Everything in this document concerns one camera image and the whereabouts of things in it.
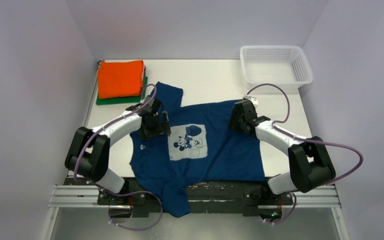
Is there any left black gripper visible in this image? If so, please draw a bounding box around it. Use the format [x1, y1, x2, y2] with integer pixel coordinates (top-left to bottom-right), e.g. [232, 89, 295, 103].
[138, 110, 170, 141]

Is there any blue t shirt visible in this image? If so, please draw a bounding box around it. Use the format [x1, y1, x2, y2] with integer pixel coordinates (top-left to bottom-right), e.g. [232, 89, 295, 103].
[130, 82, 265, 218]

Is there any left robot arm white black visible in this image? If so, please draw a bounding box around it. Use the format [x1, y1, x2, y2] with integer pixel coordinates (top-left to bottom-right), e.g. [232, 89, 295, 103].
[64, 95, 171, 205]

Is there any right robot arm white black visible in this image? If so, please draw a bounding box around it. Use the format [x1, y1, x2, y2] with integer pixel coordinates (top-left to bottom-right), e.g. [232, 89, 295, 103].
[228, 99, 336, 204]

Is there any folded dark t shirt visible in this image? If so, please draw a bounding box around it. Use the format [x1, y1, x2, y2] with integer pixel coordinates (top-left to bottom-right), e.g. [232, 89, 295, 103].
[140, 65, 147, 99]

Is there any white plastic basket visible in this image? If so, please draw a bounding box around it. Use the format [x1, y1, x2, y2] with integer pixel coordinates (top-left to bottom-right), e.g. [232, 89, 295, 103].
[239, 45, 314, 91]

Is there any folded orange t shirt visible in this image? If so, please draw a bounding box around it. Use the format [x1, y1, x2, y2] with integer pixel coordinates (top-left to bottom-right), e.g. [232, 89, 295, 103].
[97, 60, 145, 99]

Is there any folded green t shirt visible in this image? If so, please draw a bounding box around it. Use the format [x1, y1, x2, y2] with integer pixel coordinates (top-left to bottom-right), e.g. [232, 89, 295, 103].
[96, 72, 142, 106]

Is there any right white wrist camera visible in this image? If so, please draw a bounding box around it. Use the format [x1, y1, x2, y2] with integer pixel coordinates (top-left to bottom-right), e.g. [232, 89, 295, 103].
[242, 95, 258, 104]

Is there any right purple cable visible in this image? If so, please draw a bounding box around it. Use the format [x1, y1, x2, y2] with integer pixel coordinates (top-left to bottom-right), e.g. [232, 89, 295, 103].
[244, 83, 364, 188]

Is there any black mounting base rail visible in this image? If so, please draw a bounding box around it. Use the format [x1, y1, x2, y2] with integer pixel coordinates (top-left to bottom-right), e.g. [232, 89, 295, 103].
[49, 177, 341, 221]

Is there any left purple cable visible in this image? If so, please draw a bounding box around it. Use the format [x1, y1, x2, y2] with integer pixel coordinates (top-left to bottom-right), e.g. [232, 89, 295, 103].
[72, 83, 158, 196]

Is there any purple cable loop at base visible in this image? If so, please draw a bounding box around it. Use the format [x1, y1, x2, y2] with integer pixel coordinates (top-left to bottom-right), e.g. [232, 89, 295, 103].
[108, 190, 165, 232]

